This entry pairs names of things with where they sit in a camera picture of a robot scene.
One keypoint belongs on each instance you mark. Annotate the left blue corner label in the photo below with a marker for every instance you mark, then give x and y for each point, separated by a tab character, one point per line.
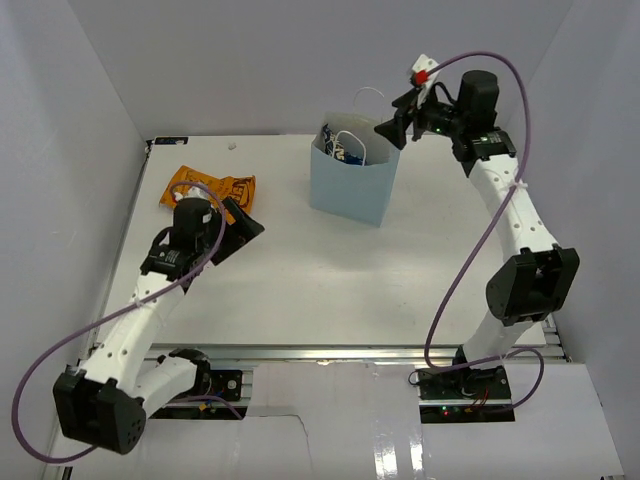
170	140

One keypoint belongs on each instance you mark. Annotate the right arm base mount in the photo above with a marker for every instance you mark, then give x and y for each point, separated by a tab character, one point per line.
463	396

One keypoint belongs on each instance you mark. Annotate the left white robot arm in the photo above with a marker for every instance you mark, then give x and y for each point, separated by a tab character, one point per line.
108	400

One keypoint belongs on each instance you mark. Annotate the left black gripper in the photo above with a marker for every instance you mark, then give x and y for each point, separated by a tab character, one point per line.
239	233

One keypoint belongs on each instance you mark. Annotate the aluminium front rail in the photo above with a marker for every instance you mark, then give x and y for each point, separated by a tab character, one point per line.
393	354

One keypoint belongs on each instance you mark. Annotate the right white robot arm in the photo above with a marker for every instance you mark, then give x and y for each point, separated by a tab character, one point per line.
537	272

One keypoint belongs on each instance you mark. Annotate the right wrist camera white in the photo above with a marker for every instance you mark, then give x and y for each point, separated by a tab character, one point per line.
423	75

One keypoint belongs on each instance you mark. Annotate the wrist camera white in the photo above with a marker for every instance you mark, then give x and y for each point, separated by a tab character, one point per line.
423	75
192	192

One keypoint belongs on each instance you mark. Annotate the light blue paper bag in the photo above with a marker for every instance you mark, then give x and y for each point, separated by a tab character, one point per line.
357	193

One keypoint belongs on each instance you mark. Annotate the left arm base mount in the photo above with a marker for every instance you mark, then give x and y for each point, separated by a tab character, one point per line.
224	384

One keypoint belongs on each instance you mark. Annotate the blue Kettle chips bag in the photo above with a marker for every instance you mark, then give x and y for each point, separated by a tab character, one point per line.
344	146

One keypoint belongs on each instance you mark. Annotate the orange Kettle chips bag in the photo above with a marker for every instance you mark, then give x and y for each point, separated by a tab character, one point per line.
240	189

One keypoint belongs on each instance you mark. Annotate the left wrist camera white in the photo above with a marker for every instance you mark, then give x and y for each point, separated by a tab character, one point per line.
192	192

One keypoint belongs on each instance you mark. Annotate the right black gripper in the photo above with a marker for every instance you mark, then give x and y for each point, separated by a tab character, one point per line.
395	130

